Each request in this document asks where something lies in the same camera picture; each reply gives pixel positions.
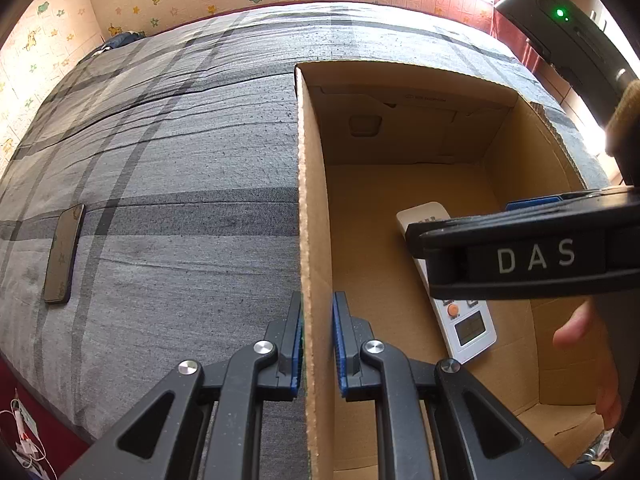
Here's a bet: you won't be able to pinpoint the person's right forearm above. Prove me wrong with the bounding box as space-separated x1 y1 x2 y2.
605 79 640 158

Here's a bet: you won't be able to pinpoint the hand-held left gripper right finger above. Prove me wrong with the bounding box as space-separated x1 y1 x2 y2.
332 291 576 480

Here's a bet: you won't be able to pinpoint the white charging cables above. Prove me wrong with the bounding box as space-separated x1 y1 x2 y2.
0 389 57 476

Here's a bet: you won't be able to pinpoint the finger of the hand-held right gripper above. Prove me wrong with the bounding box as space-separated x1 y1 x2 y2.
505 191 607 216
405 214 469 301

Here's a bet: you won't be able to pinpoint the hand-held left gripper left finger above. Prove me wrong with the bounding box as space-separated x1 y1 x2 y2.
60 290 306 480

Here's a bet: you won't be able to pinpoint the red curtain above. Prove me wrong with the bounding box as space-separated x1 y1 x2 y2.
490 0 567 106

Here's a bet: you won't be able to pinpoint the grey plaid bedsheet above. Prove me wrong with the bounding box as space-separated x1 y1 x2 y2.
0 2 611 443

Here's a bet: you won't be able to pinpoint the white remote control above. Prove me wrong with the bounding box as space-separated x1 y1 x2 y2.
396 202 497 365

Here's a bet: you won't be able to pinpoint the person's right hand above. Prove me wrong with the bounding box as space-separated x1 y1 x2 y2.
552 300 626 431

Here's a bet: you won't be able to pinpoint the dark blue cloth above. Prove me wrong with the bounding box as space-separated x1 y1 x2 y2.
92 31 147 56

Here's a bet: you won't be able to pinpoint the cardboard box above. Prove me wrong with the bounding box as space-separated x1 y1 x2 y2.
294 60 626 480

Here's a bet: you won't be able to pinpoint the black smartphone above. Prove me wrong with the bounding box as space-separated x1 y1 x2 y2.
42 203 86 305

